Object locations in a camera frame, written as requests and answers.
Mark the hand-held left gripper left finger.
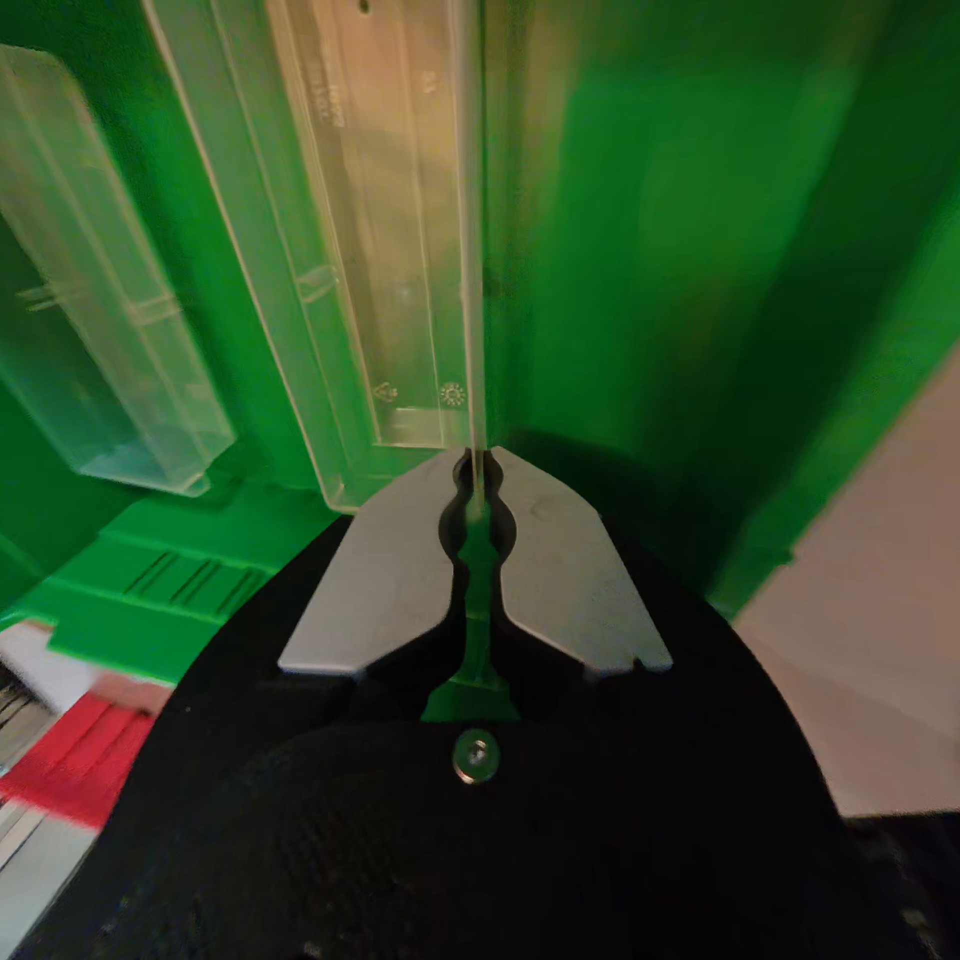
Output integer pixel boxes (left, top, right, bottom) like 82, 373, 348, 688
277, 448, 474, 678

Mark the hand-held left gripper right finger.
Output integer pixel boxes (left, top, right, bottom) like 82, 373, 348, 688
489, 446, 674, 678

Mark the person's black clothing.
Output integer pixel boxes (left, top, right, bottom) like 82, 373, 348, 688
843, 810, 960, 960

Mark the large red plastic bin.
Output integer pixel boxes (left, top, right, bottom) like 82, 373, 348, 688
0, 690, 160, 831

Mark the clear plastic drawer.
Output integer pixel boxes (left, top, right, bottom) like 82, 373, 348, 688
0, 43, 238, 498
142, 0, 493, 516

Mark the green plastic bin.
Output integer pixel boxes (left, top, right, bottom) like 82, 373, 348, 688
0, 0, 960, 726

